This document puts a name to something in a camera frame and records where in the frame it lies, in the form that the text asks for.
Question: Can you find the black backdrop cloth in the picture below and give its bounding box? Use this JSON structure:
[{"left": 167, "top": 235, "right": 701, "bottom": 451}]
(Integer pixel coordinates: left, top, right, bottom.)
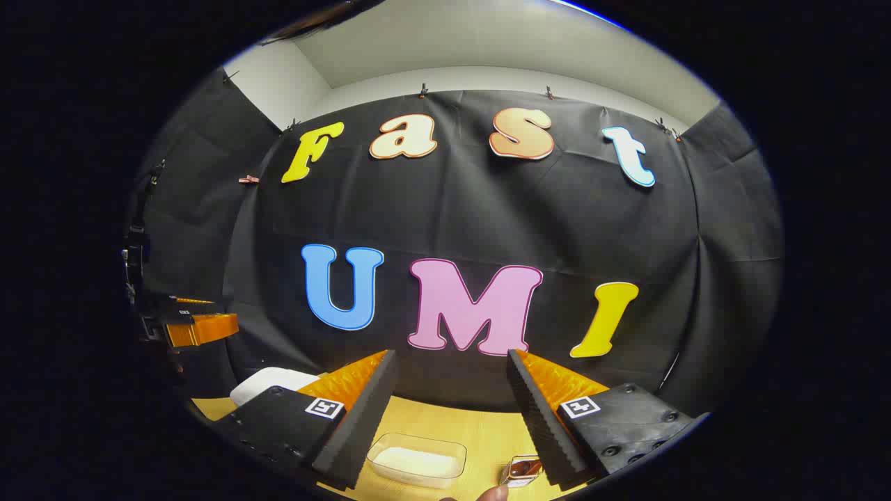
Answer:
[{"left": 125, "top": 66, "right": 786, "bottom": 418}]

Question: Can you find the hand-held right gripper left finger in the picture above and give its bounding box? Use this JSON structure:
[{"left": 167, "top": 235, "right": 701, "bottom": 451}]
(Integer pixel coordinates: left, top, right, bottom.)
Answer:
[{"left": 212, "top": 349, "right": 400, "bottom": 491}]

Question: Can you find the white rice cooker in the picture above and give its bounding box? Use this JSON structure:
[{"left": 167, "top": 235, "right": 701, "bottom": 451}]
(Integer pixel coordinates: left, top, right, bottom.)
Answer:
[{"left": 230, "top": 367, "right": 321, "bottom": 408}]

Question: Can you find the white rice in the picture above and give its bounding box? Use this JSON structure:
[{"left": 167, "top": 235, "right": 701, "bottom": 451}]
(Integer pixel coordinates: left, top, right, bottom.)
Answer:
[{"left": 376, "top": 447, "right": 460, "bottom": 482}]

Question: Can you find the metal wire chopstick holder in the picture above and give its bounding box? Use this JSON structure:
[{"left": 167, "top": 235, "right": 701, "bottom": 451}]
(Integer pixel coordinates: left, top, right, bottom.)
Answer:
[{"left": 500, "top": 456, "right": 544, "bottom": 486}]

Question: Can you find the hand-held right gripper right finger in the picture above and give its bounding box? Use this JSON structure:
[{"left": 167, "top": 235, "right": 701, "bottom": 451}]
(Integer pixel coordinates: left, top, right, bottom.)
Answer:
[{"left": 506, "top": 349, "right": 697, "bottom": 488}]

